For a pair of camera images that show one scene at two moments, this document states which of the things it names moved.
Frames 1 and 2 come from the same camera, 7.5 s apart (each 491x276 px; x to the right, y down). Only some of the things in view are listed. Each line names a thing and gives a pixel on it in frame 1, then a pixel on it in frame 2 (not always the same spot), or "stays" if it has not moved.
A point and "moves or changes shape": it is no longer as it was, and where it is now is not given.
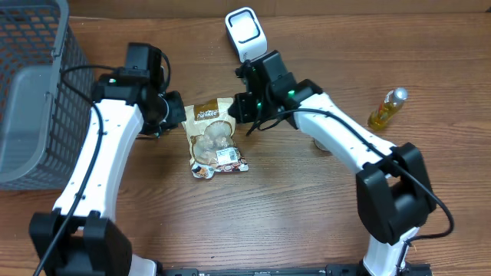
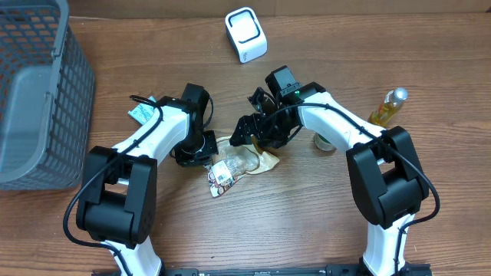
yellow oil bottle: x=383 y=113 stays
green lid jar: x=320 y=145 stays
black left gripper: x=179 y=116 to x=186 y=160
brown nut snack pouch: x=209 y=127 moves or changes shape
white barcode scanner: x=246 y=32 stays
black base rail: x=410 y=268 stays
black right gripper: x=241 y=108 to x=245 y=127
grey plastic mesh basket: x=47 y=89 stays
